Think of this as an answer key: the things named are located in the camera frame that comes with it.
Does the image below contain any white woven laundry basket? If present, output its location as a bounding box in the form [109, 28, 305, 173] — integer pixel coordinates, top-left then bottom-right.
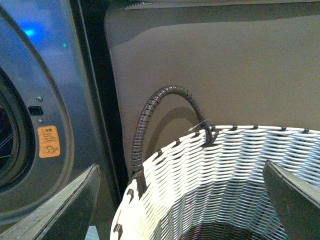
[110, 125, 320, 240]

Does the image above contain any dark grey washing machine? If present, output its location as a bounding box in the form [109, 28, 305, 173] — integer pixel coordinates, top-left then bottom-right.
[0, 0, 122, 231]

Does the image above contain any dark brown basket handle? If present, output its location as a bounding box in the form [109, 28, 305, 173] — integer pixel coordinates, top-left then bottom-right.
[130, 85, 216, 197]

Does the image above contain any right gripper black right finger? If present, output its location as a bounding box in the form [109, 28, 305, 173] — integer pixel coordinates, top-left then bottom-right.
[262, 160, 320, 240]

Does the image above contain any orange warning sticker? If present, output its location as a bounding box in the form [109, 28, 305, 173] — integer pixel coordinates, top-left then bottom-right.
[37, 125, 61, 159]

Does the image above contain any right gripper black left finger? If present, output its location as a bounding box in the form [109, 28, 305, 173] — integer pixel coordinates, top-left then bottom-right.
[0, 164, 101, 240]

